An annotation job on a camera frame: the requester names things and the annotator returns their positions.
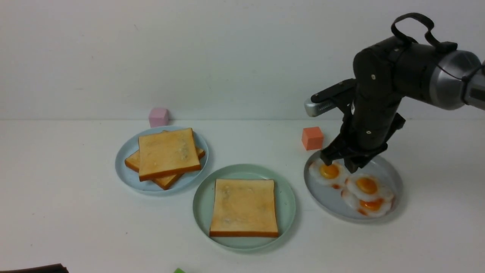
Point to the grey egg plate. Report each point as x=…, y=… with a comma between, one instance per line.
x=330, y=199

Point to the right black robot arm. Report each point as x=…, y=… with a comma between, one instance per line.
x=386, y=73

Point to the orange cube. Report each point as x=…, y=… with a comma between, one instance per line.
x=312, y=138

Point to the light blue bread plate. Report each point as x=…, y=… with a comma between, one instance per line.
x=130, y=177

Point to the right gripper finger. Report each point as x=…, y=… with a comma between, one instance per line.
x=330, y=154
x=353, y=162

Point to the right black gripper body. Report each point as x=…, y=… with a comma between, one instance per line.
x=368, y=129

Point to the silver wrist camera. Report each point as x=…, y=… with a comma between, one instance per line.
x=340, y=95

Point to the fried egg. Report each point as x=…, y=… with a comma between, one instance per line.
x=373, y=209
x=332, y=176
x=368, y=188

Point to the pink cube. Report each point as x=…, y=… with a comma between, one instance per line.
x=158, y=117

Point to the green centre plate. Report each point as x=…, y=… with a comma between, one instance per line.
x=285, y=208

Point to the toast slice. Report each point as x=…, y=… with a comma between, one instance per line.
x=167, y=153
x=244, y=208
x=133, y=162

